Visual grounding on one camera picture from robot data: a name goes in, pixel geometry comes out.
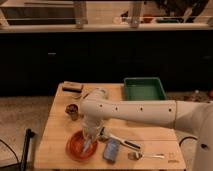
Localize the green plastic tray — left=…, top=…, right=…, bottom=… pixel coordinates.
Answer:
left=124, top=77, right=166, bottom=101

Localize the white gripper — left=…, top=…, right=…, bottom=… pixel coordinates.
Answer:
left=82, top=117, right=103, bottom=141

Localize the black stand pole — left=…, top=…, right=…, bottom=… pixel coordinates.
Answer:
left=20, top=129, right=35, bottom=171

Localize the metal spoon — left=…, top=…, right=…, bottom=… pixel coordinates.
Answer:
left=127, top=152, right=165, bottom=160

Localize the wooden block brush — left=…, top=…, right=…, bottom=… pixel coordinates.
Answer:
left=62, top=81, right=83, bottom=93

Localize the white black handled tool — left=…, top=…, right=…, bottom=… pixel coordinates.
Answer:
left=98, top=127, right=141, bottom=150

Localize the black cabinet counter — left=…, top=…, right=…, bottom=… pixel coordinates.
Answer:
left=0, top=27, right=213, bottom=96

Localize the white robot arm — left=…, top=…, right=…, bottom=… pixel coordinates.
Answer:
left=81, top=88, right=213, bottom=171

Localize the small brown cup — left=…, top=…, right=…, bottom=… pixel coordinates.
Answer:
left=65, top=104, right=78, bottom=121

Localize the blue rectangular sponge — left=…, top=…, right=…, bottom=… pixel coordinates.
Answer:
left=103, top=138, right=120, bottom=163

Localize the red bowl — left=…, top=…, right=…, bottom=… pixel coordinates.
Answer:
left=66, top=131, right=98, bottom=162

